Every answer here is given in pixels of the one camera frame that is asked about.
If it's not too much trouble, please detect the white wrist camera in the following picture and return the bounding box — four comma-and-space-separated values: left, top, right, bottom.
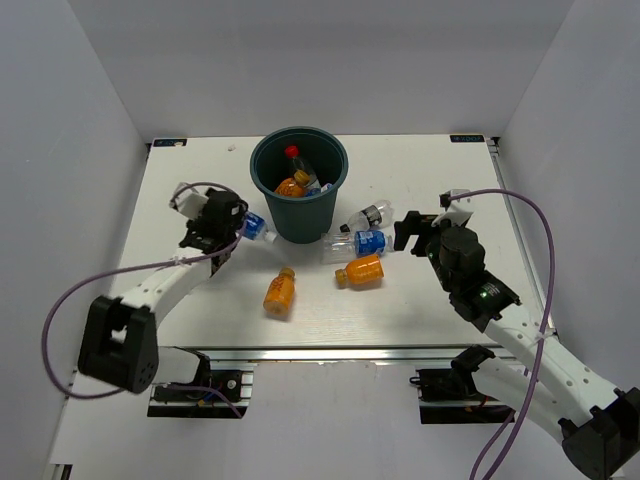
169, 182, 208, 220
431, 189, 474, 227

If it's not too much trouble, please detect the black logo sticker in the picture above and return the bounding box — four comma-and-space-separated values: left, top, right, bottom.
152, 138, 187, 148
449, 134, 485, 143

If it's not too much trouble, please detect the orange bottle front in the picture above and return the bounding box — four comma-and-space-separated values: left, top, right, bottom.
263, 267, 295, 316

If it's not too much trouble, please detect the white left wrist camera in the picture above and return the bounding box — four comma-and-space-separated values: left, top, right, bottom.
169, 182, 208, 220

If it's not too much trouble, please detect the red cap clear bottle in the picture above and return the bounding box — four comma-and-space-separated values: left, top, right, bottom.
284, 145, 321, 189

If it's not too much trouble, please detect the purple cable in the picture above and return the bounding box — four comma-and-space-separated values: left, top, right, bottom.
41, 181, 249, 419
439, 188, 557, 480

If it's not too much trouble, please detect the black logo sticker left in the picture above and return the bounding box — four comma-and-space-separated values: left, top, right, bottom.
152, 138, 187, 148

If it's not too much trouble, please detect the black logo sticker right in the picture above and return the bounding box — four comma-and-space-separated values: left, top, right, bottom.
449, 134, 485, 143

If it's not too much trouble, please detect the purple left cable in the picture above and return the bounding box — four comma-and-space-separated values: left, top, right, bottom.
41, 181, 249, 419

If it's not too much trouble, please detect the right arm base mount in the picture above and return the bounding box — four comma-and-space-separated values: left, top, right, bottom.
409, 345, 514, 425

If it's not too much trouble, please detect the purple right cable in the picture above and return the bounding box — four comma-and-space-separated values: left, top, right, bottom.
439, 188, 557, 480

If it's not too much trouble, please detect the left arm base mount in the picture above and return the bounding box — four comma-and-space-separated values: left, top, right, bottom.
147, 347, 255, 419

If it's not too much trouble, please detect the blue label bottle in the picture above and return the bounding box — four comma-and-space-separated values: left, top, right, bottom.
243, 212, 278, 244
306, 183, 332, 197
319, 229, 401, 265

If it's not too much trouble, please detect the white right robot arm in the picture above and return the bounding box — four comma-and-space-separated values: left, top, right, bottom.
394, 211, 639, 479

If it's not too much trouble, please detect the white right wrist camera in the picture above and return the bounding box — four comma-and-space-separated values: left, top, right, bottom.
431, 189, 474, 227

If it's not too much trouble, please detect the dark teal plastic bin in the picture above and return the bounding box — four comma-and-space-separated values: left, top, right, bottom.
249, 126, 349, 244

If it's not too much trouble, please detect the black cap clear bottle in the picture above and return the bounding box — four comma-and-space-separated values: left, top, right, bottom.
340, 200, 394, 233

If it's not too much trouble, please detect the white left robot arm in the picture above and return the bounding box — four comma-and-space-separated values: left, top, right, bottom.
78, 185, 248, 399

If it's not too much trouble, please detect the orange bottle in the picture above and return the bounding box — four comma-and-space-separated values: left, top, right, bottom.
275, 170, 310, 198
335, 254, 384, 287
263, 267, 295, 316

